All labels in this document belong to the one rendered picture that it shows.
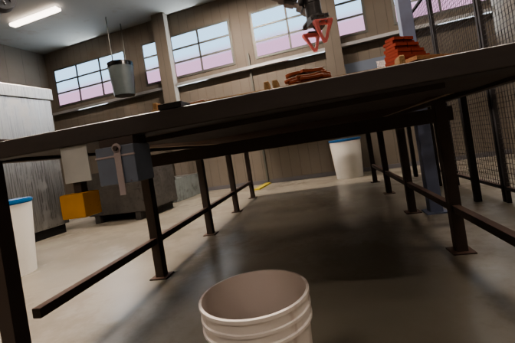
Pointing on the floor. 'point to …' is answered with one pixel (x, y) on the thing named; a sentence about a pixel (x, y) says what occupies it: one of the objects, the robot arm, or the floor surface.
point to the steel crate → (134, 195)
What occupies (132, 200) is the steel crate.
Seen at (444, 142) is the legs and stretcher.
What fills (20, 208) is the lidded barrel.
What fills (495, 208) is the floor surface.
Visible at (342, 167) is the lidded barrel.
